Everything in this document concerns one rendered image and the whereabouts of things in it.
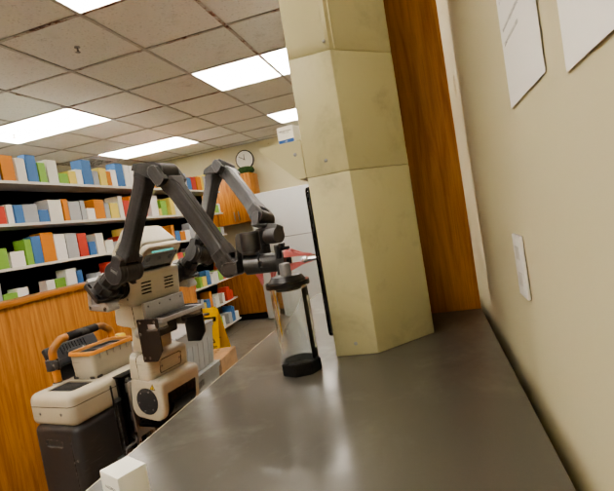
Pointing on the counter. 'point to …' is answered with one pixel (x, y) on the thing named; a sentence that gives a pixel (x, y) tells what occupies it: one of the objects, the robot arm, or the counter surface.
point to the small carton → (288, 133)
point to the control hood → (288, 158)
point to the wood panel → (432, 154)
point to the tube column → (333, 26)
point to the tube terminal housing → (362, 199)
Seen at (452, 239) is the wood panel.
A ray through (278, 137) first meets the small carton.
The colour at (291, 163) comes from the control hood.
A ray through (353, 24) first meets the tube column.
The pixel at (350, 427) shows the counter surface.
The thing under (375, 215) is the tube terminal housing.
